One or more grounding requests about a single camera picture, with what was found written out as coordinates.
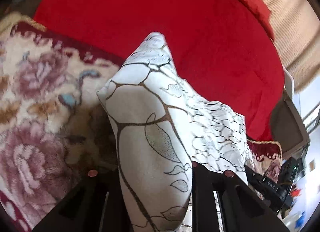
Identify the white black patterned coat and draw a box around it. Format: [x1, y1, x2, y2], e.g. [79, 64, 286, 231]
[97, 32, 251, 231]

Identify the floral plush blanket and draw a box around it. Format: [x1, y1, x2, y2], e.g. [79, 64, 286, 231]
[1, 14, 282, 231]

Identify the white board on crib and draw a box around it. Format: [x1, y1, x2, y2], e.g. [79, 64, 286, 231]
[283, 67, 295, 100]

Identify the red sofa cover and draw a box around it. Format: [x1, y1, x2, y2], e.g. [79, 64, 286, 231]
[34, 0, 284, 141]

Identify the dotted beige curtain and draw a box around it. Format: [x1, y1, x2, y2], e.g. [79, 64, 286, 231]
[263, 0, 319, 93]

